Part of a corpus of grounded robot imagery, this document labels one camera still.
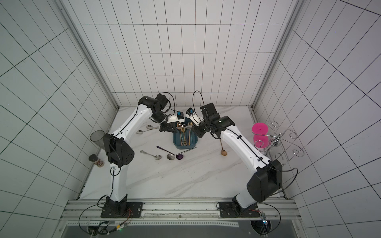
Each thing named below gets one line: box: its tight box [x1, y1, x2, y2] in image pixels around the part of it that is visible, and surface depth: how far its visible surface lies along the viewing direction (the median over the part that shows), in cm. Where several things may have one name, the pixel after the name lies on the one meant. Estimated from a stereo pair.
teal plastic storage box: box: [172, 117, 198, 150], surface depth 101 cm
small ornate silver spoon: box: [139, 149, 163, 161], surface depth 93 cm
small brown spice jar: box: [88, 154, 105, 168], surface depth 85 cm
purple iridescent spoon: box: [156, 145, 184, 161], surface depth 93 cm
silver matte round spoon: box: [166, 146, 198, 161], surface depth 93 cm
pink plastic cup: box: [252, 121, 269, 149], surface depth 74 cm
